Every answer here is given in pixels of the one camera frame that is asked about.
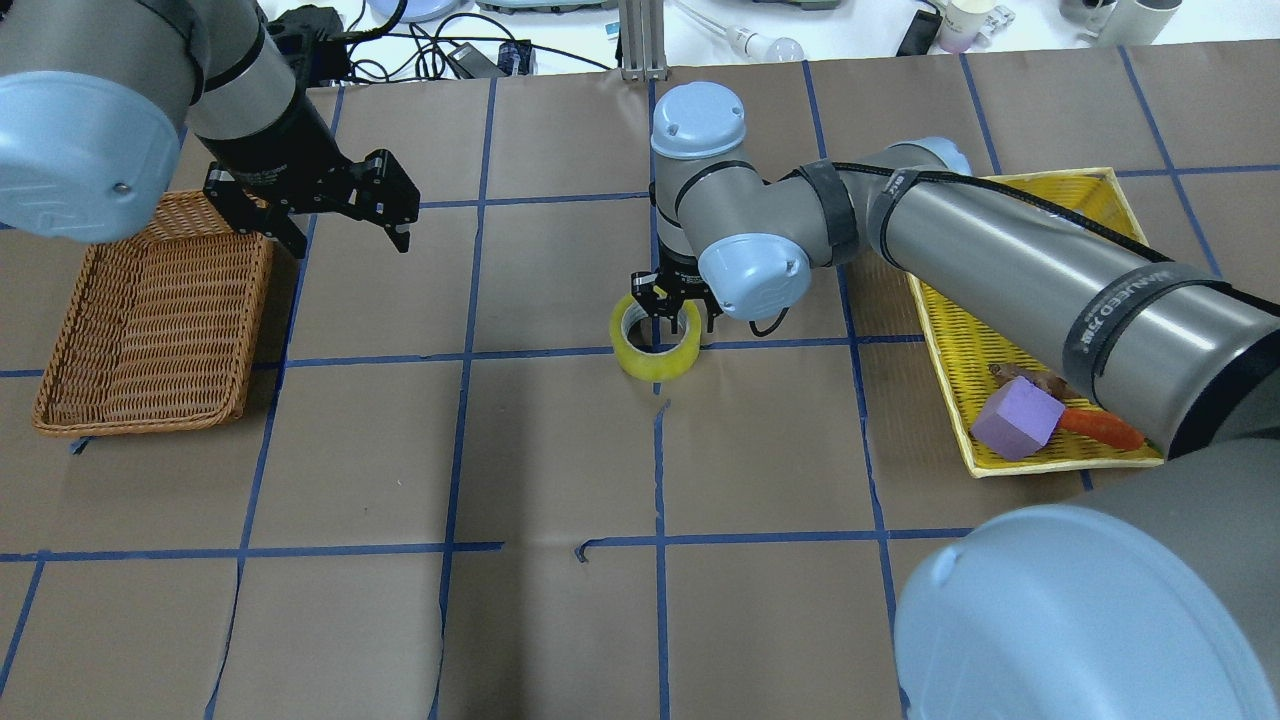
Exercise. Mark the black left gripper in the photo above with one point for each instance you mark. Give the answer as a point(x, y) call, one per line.
point(272, 142)

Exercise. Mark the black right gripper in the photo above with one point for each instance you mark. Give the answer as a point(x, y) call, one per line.
point(664, 297)

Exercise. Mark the yellow tape roll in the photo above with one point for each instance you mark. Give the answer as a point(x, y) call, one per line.
point(648, 354)

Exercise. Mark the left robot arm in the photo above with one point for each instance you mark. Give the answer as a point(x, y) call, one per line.
point(97, 97)

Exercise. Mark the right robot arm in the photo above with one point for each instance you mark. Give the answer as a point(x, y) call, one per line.
point(1154, 599)

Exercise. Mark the brown wicker basket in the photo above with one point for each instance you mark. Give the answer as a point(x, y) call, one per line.
point(161, 329)

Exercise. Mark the yellow plastic tray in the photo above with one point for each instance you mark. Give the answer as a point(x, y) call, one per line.
point(962, 347)

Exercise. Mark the brown toy animal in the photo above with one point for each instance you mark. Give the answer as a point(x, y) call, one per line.
point(1051, 383)

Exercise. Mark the purple foam block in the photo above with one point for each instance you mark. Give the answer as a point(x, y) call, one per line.
point(1018, 420)

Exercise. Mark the toy carrot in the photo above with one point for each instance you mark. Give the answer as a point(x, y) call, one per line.
point(1106, 428)

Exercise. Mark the aluminium frame post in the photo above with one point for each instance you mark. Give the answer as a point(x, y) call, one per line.
point(642, 41)

